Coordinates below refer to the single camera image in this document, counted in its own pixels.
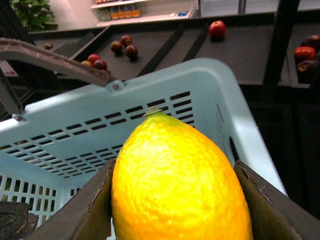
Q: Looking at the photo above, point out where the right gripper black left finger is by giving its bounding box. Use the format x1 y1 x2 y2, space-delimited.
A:
26 159 116 240

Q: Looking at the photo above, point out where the green potted plant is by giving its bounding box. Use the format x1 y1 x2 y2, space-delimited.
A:
9 0 59 32

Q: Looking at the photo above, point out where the light blue plastic basket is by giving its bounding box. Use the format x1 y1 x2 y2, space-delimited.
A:
0 58 286 227

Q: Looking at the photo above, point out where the black fruit shelf rack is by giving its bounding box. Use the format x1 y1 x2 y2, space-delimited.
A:
0 10 320 217

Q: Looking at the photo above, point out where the yellow lemon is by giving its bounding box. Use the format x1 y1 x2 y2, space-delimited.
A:
111 107 253 240

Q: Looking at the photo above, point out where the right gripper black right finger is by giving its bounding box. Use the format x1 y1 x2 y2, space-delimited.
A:
233 160 320 240

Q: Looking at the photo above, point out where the red apple on shelf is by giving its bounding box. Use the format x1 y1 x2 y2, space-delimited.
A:
208 20 226 40

